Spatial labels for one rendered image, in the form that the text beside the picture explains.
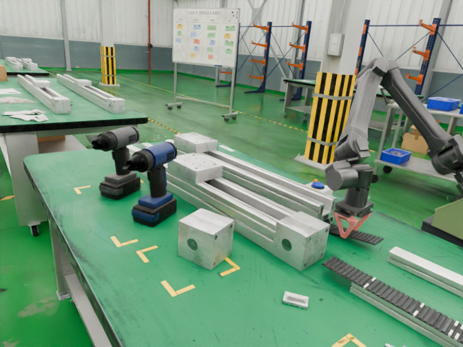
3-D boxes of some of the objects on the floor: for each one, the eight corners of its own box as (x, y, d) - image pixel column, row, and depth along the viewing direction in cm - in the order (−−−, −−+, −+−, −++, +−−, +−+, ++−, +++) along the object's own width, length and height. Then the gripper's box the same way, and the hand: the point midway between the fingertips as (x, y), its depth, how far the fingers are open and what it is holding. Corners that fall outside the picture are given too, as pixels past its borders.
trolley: (472, 195, 358) (506, 100, 323) (466, 211, 318) (503, 103, 283) (375, 169, 419) (395, 86, 384) (359, 179, 379) (379, 88, 344)
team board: (165, 110, 693) (165, 5, 626) (180, 107, 733) (182, 9, 666) (225, 122, 620) (233, 5, 553) (239, 119, 660) (248, 9, 593)
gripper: (361, 193, 84) (349, 246, 90) (379, 184, 91) (367, 234, 96) (337, 184, 89) (327, 235, 94) (356, 177, 96) (346, 224, 101)
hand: (348, 232), depth 95 cm, fingers closed on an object, 5 cm apart
